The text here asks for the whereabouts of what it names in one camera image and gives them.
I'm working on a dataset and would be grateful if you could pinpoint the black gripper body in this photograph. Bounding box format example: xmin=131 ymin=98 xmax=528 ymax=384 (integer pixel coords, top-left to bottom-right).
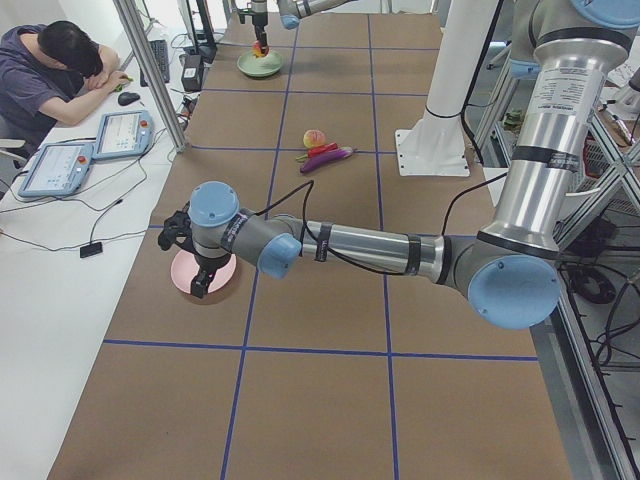
xmin=252 ymin=14 xmax=268 ymax=38
xmin=192 ymin=253 xmax=231 ymax=285

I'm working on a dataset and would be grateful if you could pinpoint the yellow pink peach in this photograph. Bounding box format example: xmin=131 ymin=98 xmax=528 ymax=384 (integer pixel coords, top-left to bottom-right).
xmin=303 ymin=129 xmax=327 ymax=149

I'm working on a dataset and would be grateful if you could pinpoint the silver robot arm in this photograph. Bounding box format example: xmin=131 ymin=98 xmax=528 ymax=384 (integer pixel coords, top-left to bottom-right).
xmin=186 ymin=1 xmax=639 ymax=329
xmin=238 ymin=0 xmax=350 ymax=57

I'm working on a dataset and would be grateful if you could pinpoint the pink plate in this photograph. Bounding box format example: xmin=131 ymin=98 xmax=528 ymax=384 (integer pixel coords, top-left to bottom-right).
xmin=170 ymin=250 xmax=236 ymax=294

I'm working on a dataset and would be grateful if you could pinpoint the green plate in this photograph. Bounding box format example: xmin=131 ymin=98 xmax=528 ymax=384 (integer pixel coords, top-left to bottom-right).
xmin=236 ymin=50 xmax=284 ymax=78

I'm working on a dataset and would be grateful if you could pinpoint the black power adapter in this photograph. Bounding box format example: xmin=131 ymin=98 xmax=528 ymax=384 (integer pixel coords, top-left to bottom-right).
xmin=181 ymin=55 xmax=204 ymax=92

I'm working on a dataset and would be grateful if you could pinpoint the black keyboard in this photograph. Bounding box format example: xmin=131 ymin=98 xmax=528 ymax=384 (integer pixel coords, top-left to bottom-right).
xmin=149 ymin=40 xmax=170 ymax=84

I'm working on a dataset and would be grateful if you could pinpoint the red chili pepper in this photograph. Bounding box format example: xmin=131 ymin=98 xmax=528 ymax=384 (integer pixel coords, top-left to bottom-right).
xmin=295 ymin=142 xmax=338 ymax=162

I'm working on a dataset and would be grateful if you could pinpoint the purple eggplant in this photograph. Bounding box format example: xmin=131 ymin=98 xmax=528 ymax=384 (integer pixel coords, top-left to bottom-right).
xmin=299 ymin=147 xmax=355 ymax=174

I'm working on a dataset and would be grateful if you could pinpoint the black computer mouse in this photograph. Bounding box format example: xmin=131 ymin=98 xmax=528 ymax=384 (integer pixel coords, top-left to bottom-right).
xmin=117 ymin=92 xmax=140 ymax=106

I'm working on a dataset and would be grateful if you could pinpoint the far blue teach pendant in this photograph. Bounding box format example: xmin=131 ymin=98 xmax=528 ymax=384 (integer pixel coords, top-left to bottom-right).
xmin=92 ymin=110 xmax=154 ymax=161

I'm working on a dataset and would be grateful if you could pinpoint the blue teach pendant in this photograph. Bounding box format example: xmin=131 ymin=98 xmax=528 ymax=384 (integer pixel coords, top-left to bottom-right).
xmin=92 ymin=110 xmax=154 ymax=161
xmin=18 ymin=142 xmax=94 ymax=198

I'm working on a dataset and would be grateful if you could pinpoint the near blue teach pendant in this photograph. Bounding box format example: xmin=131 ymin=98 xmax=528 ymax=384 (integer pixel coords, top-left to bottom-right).
xmin=18 ymin=142 xmax=94 ymax=198

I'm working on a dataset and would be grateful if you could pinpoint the seated person in blue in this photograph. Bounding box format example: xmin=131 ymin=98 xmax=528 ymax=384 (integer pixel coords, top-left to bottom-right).
xmin=1 ymin=20 xmax=130 ymax=158

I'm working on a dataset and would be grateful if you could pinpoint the aluminium frame post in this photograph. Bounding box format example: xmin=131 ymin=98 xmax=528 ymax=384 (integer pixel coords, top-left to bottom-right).
xmin=113 ymin=0 xmax=187 ymax=153

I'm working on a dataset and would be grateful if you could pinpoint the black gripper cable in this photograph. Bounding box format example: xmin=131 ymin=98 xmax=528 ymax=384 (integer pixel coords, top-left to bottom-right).
xmin=249 ymin=179 xmax=411 ymax=276

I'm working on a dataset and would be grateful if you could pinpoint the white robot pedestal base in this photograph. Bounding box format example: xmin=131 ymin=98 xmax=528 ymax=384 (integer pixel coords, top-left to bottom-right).
xmin=393 ymin=0 xmax=507 ymax=179

